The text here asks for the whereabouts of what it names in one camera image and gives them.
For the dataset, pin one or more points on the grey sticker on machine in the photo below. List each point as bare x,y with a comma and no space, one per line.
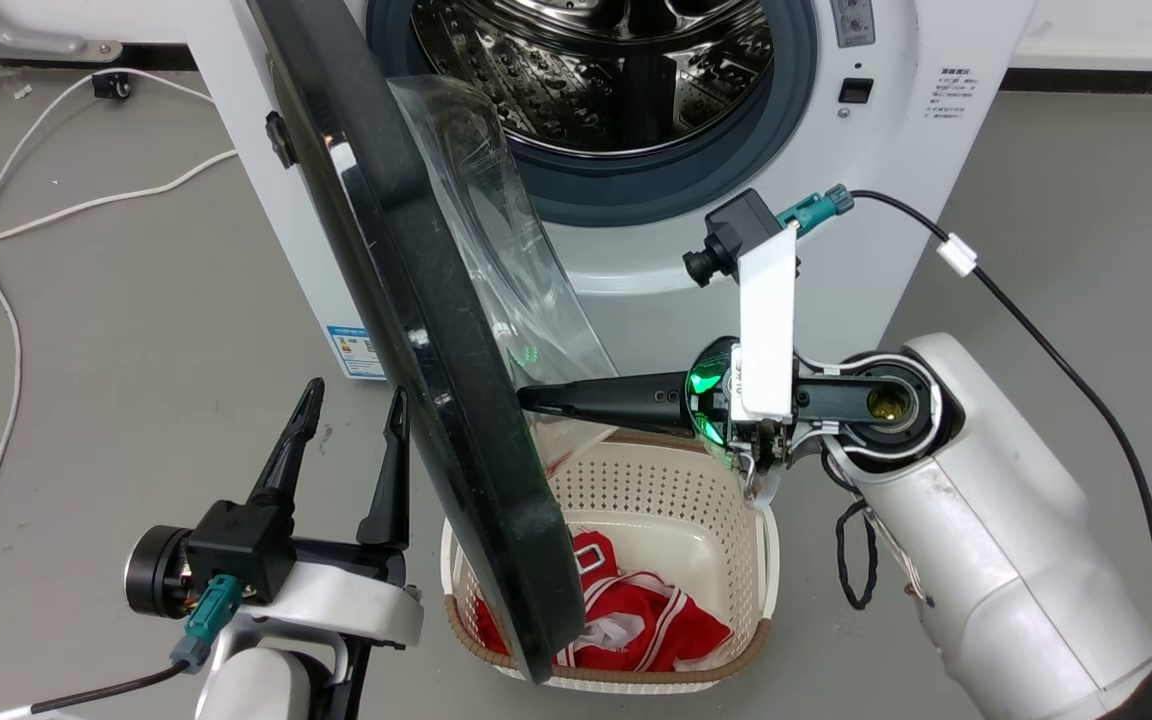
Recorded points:
853,22

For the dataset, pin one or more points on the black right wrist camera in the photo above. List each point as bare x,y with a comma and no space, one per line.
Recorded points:
736,235

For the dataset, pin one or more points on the grey rounded base fixture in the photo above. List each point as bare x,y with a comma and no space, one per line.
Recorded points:
36,35

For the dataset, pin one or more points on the white printed warning label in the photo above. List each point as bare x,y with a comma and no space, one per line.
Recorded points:
954,93

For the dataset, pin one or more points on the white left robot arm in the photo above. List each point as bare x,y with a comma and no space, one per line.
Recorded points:
256,685

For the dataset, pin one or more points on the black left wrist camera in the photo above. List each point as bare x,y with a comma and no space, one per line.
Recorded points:
241,545

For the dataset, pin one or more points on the blue white energy label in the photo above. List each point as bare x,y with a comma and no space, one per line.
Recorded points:
356,352

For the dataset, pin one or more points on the grey rubber door gasket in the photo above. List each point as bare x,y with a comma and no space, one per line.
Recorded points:
676,180

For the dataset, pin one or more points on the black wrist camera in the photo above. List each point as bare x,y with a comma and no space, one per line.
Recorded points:
241,545
736,235

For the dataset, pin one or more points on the white front-load washing machine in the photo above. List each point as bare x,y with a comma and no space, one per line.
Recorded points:
656,270

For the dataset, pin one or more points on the cream perforated laundry basket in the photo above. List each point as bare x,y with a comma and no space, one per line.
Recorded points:
666,500

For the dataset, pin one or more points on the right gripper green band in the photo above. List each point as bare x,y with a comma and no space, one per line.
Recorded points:
711,395

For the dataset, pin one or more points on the small black floor plug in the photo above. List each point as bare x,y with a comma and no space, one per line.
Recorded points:
112,85

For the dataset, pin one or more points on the white camera bracket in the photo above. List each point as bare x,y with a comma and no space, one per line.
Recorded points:
346,605
768,330

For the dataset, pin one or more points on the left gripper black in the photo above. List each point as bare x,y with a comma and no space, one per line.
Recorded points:
151,570

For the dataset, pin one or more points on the red white sports jersey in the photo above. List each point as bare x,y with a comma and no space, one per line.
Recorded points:
656,620

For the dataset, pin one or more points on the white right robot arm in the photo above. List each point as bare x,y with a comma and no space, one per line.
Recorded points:
996,540

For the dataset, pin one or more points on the white right camera bracket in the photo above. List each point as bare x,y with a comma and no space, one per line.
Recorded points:
768,330

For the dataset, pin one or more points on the white left camera bracket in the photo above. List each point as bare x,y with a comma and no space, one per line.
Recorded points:
346,605

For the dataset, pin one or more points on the black round washing machine door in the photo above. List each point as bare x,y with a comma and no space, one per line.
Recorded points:
436,330

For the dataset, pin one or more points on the steel washing machine drum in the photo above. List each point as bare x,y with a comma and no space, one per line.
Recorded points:
626,70

